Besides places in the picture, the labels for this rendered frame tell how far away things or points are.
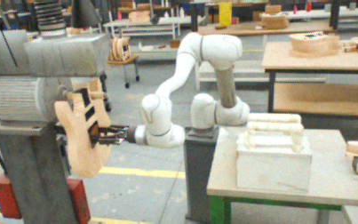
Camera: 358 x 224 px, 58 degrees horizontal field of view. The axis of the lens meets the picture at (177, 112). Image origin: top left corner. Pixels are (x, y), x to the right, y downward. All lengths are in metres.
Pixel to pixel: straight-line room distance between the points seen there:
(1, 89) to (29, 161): 0.38
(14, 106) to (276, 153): 1.16
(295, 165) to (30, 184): 1.30
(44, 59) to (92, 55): 0.21
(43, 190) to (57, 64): 0.74
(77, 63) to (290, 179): 0.94
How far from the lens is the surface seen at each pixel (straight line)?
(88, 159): 1.49
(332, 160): 1.60
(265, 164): 1.29
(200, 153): 2.24
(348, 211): 1.38
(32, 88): 1.57
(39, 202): 1.92
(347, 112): 3.44
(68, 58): 1.35
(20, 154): 1.79
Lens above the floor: 1.73
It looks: 23 degrees down
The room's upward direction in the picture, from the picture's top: 4 degrees counter-clockwise
